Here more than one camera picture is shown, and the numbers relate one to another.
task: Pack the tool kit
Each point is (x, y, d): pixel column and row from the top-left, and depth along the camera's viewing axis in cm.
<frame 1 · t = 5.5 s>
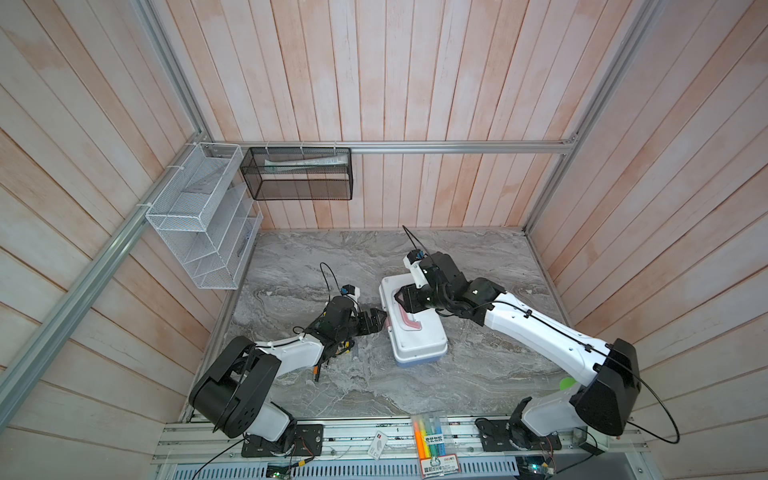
left hand: (376, 322, 89), fingers open
right hand: (401, 294, 78), fingers open
white blue tool box: (417, 339, 80), point 13 cm above the table

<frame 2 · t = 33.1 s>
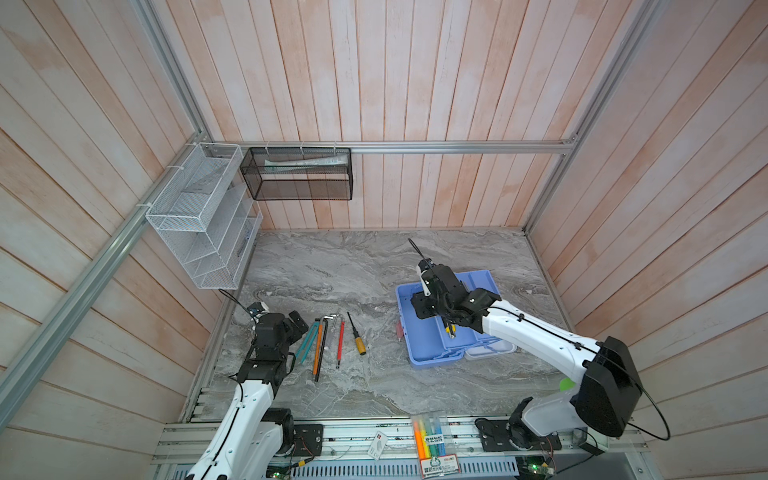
left hand: (288, 325, 85), fingers open
right hand: (417, 298, 84), fingers open
white blue tool box: (426, 341, 96), on the table
small yellow black screwdriver: (360, 342, 91), on the table
red handled screwdriver: (340, 342, 92), on the table

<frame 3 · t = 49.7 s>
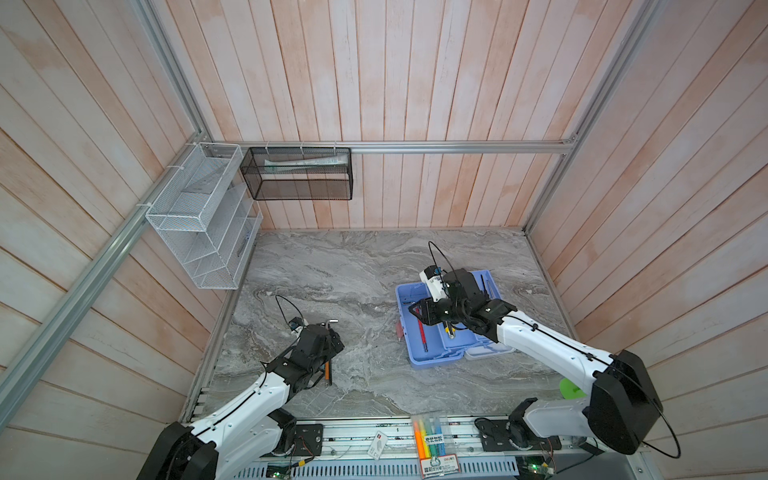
left hand: (329, 348, 87), fingers open
right hand: (413, 307, 82), fingers open
red handled screwdriver: (423, 335, 94), on the table
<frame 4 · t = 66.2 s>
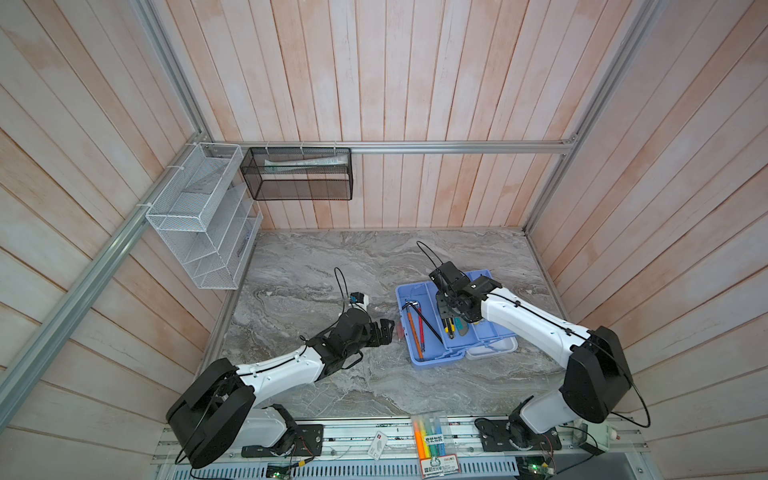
left hand: (382, 330, 85), fingers open
right hand: (451, 303, 87), fingers open
black long hex key: (423, 319, 97), on the table
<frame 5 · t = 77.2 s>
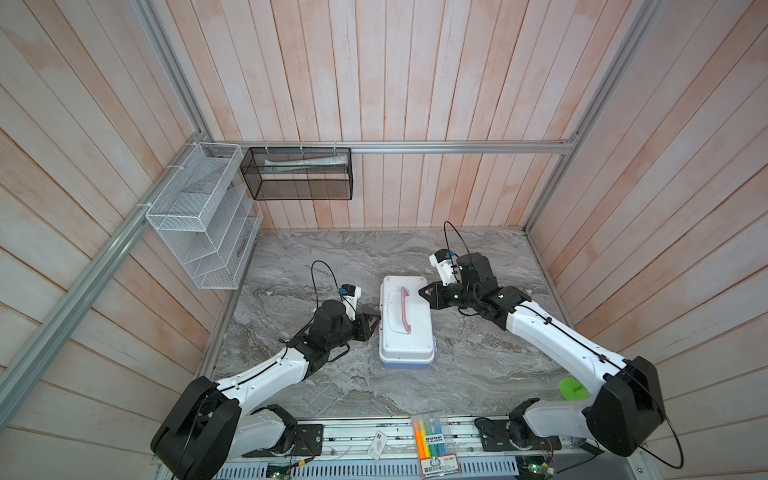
left hand: (377, 322, 82), fingers open
right hand: (419, 291, 80), fingers closed
white blue tool box: (406, 327, 81), point 13 cm above the table
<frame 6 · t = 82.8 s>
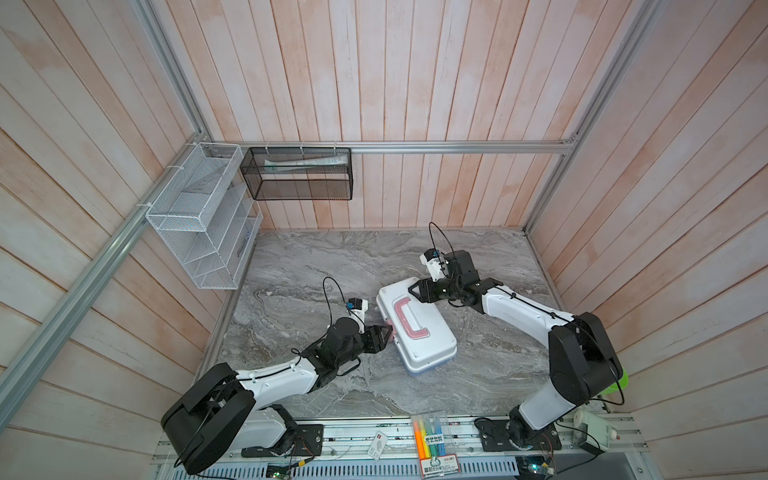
left hand: (386, 334, 83), fingers open
right hand: (415, 287, 90), fingers open
white blue tool box: (419, 336, 81), point 12 cm above the table
